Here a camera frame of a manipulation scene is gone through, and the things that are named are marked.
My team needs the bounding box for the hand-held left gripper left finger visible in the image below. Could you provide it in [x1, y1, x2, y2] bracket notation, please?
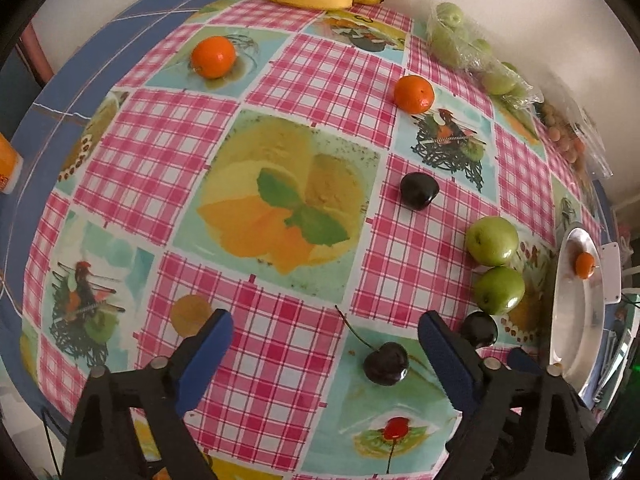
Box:
[60, 308, 236, 480]

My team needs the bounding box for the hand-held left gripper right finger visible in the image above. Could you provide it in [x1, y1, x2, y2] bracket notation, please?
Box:
[418, 311, 598, 480]

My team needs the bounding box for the dark cherry without stem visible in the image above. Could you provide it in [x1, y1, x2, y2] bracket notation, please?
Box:
[460, 311, 499, 349]

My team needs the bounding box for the orange apricot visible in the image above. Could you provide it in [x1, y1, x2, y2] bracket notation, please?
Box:
[169, 294, 213, 337]

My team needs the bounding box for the dark cherry with stem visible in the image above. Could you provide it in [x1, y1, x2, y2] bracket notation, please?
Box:
[335, 305, 411, 387]

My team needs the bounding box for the green apple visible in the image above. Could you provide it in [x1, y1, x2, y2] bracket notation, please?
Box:
[465, 216, 520, 267]
[473, 266, 526, 316]

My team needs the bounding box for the silver metal bowl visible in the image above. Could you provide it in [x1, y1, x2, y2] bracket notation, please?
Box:
[548, 227, 603, 395]

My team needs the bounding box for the large dark plum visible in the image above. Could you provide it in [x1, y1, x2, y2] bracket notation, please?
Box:
[399, 172, 441, 212]

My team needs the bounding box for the small tangerine with stem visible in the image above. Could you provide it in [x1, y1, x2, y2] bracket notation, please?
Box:
[574, 252, 597, 279]

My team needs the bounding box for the white plastic box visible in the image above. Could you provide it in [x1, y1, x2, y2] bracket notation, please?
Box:
[599, 241, 622, 305]

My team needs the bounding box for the clear container of apricots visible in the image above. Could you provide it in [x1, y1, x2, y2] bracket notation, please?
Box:
[532, 100, 615, 178]

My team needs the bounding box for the orange tangerine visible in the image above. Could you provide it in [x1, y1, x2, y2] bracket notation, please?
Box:
[191, 36, 237, 80]
[393, 75, 435, 114]

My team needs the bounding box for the pink checked printed tablecloth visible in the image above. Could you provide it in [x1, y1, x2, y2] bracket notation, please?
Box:
[20, 0, 608, 480]

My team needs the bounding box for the clear tray of green apples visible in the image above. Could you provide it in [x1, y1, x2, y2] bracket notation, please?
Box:
[425, 1, 545, 111]

